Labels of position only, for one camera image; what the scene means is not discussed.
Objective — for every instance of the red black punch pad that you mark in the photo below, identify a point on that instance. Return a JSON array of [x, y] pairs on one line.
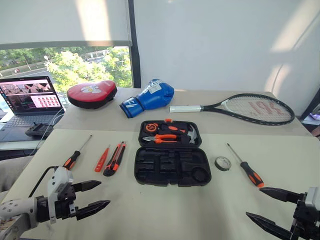
[[87, 96]]

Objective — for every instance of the grey fabric seat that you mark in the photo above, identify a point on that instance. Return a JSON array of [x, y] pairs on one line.
[[12, 172]]

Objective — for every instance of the black window frame post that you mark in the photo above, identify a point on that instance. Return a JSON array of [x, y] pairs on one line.
[[136, 50]]

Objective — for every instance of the orange black tape measure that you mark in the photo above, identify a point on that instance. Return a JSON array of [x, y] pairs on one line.
[[151, 127]]

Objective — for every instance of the long orange black screwdriver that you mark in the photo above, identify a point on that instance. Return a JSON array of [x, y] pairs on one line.
[[251, 173], [72, 158]]

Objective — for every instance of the black orange utility knife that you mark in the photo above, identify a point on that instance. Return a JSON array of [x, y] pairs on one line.
[[114, 160]]

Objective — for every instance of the silver claw hammer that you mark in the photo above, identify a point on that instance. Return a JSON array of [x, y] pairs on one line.
[[193, 135]]

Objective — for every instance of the orange case latch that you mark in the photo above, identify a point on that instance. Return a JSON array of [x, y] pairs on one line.
[[168, 120]]

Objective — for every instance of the white roller blind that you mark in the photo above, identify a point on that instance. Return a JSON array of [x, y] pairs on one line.
[[62, 20], [212, 42]]

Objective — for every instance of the black tool case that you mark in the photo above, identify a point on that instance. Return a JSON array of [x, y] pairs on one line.
[[155, 175]]

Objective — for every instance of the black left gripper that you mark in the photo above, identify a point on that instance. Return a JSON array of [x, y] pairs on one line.
[[63, 202]]

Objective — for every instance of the blue boxing glove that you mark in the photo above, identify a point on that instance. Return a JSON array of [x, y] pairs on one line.
[[152, 97]]

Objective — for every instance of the orange voltage tester pen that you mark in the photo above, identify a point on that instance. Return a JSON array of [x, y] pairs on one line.
[[101, 161]]

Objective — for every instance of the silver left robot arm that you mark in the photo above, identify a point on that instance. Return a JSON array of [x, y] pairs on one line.
[[12, 207]]

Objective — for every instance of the black tennis racket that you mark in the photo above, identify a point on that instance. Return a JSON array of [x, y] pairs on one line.
[[185, 108]]

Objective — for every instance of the black electrical tape roll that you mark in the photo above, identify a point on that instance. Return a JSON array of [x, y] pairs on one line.
[[218, 166]]

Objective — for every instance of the black handheld controller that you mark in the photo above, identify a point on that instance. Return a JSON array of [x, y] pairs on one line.
[[40, 130]]

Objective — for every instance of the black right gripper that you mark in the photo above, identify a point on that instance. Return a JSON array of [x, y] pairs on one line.
[[306, 222]]

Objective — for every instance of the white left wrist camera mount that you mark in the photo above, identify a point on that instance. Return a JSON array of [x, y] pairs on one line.
[[58, 178]]

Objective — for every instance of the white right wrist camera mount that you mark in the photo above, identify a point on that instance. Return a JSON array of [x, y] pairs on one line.
[[314, 197]]

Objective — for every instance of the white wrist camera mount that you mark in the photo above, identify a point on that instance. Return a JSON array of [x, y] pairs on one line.
[[314, 197], [58, 178]]

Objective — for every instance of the short orange black screwdriver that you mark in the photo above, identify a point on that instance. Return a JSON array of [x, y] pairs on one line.
[[173, 129]]

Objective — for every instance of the open grey laptop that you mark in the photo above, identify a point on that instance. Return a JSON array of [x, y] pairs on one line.
[[27, 95]]

